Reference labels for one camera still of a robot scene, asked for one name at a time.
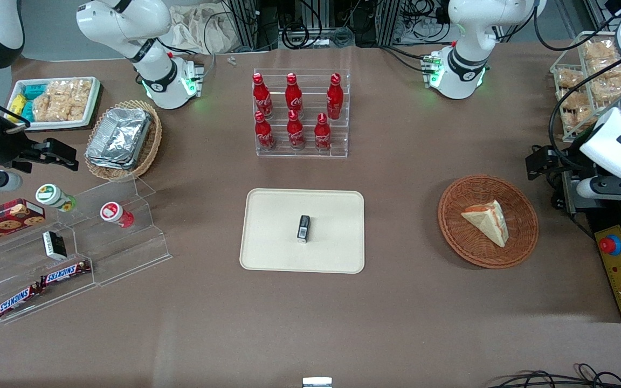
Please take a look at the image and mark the red lidded cup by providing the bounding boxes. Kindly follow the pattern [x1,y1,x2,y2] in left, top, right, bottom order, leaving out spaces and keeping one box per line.
[100,202,135,228]

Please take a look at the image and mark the snickers chocolate bar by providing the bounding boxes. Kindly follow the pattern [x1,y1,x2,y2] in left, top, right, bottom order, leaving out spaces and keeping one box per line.
[0,282,45,319]
[39,260,92,287]

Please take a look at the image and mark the brown round wicker basket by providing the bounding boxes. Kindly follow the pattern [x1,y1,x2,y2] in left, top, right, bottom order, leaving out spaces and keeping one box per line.
[438,174,539,269]

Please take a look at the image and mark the black left base cables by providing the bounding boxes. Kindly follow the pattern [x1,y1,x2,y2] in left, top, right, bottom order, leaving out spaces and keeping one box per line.
[379,45,433,74]

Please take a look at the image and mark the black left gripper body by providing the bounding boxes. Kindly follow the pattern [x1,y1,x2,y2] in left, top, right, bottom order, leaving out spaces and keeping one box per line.
[552,154,596,186]

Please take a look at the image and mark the light oval wicker basket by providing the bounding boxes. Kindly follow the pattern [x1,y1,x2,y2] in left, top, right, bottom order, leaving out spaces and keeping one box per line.
[85,100,163,182]

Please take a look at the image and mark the aluminium foil container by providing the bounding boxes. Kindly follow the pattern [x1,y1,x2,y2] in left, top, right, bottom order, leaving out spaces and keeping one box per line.
[85,107,153,171]

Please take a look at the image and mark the yellow snack packet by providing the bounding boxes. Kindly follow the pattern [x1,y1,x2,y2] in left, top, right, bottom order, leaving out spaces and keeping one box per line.
[8,94,26,122]

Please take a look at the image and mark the beige cloth bag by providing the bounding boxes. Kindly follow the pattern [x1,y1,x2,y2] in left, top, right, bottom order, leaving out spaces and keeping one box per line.
[169,4,238,54]

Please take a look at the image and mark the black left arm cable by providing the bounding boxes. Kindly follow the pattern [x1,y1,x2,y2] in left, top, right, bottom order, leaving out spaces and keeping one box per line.
[534,0,621,173]

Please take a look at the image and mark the small black white box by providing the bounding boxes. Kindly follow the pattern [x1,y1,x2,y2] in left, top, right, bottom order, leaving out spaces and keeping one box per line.
[42,231,68,261]

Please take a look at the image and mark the clear acrylic bottle rack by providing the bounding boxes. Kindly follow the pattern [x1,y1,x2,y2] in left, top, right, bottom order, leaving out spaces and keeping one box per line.
[253,68,350,158]

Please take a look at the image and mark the white rectangular snack tray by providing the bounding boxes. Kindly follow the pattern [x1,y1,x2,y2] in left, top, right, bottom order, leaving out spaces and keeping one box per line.
[8,77,101,131]

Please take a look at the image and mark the clear bag of rice crackers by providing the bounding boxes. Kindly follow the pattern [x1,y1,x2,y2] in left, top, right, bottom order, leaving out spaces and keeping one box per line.
[32,79,93,122]

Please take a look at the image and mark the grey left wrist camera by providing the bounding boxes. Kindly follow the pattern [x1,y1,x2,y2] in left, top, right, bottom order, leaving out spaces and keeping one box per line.
[576,177,621,201]

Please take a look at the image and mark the black appliance base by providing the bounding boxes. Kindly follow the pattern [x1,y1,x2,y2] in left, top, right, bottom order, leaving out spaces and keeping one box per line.
[584,198,621,324]

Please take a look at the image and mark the green lidded cup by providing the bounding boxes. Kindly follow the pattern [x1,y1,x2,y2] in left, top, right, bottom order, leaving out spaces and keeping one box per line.
[36,184,77,212]

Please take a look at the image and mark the bagged cracker snack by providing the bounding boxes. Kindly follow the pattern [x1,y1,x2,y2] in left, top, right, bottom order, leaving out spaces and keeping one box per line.
[556,70,584,90]
[583,40,621,60]
[563,108,595,131]
[586,57,621,80]
[591,77,621,103]
[558,91,587,109]

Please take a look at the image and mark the red cookie box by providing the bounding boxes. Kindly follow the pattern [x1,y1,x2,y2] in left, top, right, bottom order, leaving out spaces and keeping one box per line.
[0,198,46,250]

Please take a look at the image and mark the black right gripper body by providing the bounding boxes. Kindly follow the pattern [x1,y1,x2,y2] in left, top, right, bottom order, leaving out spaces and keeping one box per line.
[0,116,36,174]

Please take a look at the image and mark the grey metal box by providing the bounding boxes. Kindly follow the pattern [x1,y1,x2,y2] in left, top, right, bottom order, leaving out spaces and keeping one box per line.
[561,172,592,214]

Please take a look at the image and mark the black floor cables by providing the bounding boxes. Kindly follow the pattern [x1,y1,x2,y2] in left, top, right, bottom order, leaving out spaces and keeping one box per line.
[487,363,621,388]

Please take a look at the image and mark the red cola bottle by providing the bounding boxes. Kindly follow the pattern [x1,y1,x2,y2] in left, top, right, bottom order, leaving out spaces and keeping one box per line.
[285,73,304,115]
[287,109,306,150]
[253,73,274,120]
[326,73,344,120]
[254,110,277,151]
[314,112,333,152]

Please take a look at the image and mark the triangular sandwich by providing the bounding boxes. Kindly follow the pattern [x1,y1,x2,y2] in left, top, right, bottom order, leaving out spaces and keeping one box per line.
[460,200,509,248]

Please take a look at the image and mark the clear acrylic stepped shelf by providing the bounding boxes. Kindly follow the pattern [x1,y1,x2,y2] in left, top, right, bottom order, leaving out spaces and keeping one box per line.
[0,175,173,325]

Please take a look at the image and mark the beige plastic tray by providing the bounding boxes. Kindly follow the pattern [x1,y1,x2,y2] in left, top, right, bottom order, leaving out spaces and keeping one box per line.
[239,188,365,274]

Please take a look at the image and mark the black power cable with plug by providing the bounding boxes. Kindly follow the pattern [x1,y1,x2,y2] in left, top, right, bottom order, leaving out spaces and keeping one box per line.
[550,181,596,239]

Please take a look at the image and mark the coiled black cable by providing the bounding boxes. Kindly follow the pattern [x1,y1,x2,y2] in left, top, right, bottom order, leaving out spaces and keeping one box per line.
[281,23,311,50]

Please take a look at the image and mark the white wire rack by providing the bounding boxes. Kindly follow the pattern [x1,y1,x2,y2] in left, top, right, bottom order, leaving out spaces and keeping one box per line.
[550,31,621,144]

